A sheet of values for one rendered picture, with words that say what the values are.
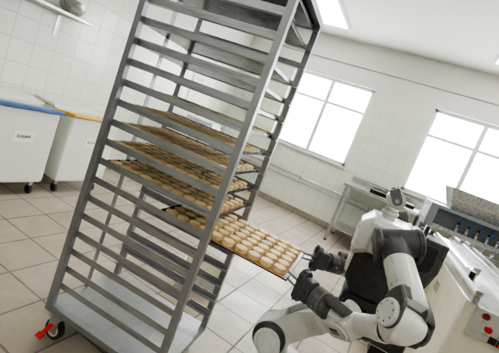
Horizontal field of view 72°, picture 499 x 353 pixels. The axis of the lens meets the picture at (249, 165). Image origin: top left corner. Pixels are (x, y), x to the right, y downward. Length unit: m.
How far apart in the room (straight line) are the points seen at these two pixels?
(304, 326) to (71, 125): 2.62
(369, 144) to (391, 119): 0.50
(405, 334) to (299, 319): 0.59
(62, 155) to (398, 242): 2.94
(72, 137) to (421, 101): 4.69
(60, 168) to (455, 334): 3.15
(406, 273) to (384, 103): 4.86
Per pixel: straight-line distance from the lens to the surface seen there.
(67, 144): 3.47
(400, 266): 1.12
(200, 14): 1.49
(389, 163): 5.73
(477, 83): 5.94
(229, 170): 1.30
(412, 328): 1.06
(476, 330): 2.06
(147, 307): 2.06
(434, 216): 2.62
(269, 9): 1.39
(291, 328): 1.58
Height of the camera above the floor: 1.29
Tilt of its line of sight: 8 degrees down
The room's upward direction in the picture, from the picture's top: 21 degrees clockwise
